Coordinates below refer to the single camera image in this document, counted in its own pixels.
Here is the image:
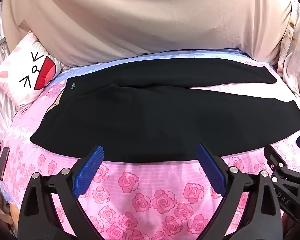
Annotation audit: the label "black pants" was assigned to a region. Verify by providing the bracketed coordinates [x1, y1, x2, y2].
[30, 57, 300, 163]

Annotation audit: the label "brown cloth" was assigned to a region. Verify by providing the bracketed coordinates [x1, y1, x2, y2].
[0, 180, 21, 233]

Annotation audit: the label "pale floral cloth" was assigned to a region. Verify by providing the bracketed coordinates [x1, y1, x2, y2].
[277, 0, 300, 115]

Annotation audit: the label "cat face pillow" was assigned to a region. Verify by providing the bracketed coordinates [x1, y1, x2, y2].
[0, 31, 65, 112]

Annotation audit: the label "beige cloth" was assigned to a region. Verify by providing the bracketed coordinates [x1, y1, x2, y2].
[2, 0, 294, 68]

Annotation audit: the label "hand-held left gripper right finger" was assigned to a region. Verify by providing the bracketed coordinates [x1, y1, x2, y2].
[195, 144, 283, 240]

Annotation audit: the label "dark phone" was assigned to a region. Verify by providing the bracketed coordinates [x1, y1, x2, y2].
[0, 147, 11, 181]

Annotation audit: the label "shiny pale satin cloth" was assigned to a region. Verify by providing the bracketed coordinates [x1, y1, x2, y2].
[0, 2, 24, 180]

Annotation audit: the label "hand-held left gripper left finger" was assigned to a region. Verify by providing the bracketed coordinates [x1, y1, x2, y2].
[19, 145, 105, 240]

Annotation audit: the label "pink rose print bedsheet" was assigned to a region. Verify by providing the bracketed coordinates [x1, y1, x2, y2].
[0, 49, 300, 240]

